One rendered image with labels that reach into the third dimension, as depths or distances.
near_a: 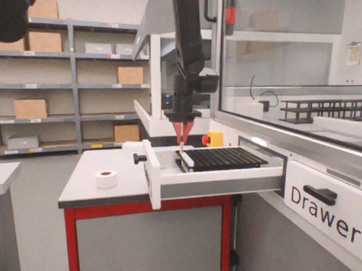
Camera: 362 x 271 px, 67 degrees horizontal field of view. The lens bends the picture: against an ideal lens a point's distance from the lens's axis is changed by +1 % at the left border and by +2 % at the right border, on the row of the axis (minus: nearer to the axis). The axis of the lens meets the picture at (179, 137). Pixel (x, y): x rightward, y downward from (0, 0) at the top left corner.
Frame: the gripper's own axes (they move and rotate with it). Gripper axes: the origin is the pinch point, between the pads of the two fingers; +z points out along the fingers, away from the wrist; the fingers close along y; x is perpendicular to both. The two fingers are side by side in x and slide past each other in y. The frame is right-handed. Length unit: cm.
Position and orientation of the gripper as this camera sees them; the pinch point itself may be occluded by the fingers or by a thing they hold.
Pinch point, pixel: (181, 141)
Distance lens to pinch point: 79.9
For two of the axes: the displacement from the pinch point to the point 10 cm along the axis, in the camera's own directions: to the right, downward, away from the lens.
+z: -0.2, 9.7, 2.3
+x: 2.0, 2.3, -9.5
